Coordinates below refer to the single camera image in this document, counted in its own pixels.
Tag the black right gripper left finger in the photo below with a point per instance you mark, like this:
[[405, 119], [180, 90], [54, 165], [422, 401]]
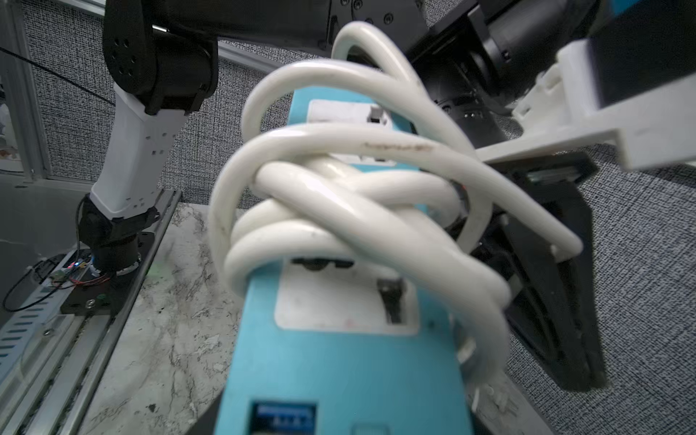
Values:
[[207, 422]]

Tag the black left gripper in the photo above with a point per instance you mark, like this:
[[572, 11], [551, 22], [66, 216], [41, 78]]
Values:
[[554, 212]]

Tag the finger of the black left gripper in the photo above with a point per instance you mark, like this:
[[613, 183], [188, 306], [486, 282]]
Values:
[[553, 310]]

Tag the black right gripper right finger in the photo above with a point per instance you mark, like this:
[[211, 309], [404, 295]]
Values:
[[500, 407]]

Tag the teal power strip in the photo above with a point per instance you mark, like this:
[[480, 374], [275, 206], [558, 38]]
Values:
[[335, 347]]

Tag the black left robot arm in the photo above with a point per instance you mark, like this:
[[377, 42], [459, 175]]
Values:
[[164, 59]]

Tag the aluminium front rail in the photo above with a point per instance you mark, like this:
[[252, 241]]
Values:
[[51, 386]]

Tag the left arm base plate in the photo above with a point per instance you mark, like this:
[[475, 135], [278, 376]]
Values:
[[110, 295]]

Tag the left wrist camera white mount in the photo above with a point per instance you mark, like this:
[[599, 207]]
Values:
[[631, 84]]

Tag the white slotted cable duct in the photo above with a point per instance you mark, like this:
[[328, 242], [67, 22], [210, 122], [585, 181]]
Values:
[[29, 300]]

